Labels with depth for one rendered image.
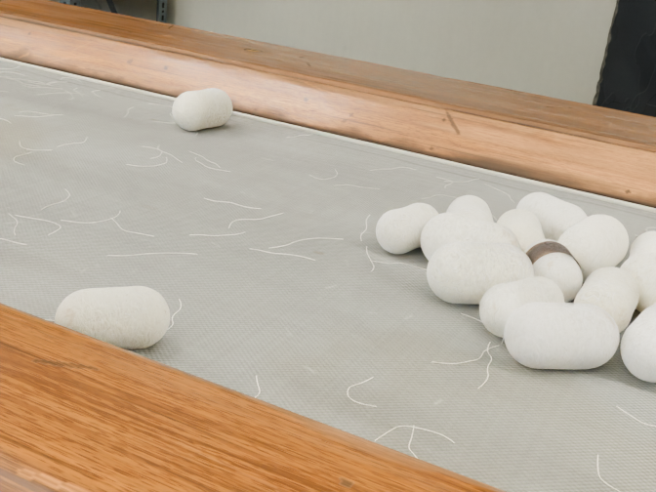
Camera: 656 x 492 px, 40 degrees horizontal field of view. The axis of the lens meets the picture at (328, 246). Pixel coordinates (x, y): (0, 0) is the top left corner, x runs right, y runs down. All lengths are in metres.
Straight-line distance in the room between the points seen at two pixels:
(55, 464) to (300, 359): 0.11
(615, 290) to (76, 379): 0.18
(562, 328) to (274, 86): 0.32
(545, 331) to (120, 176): 0.22
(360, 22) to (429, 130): 2.13
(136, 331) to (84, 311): 0.01
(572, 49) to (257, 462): 2.28
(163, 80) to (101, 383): 0.40
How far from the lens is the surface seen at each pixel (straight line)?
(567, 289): 0.32
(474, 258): 0.30
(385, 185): 0.43
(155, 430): 0.18
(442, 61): 2.53
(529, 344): 0.27
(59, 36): 0.64
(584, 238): 0.34
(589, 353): 0.27
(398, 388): 0.25
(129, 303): 0.25
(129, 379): 0.20
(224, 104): 0.50
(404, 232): 0.34
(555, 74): 2.44
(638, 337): 0.28
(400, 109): 0.51
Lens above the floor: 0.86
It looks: 21 degrees down
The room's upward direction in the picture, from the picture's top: 7 degrees clockwise
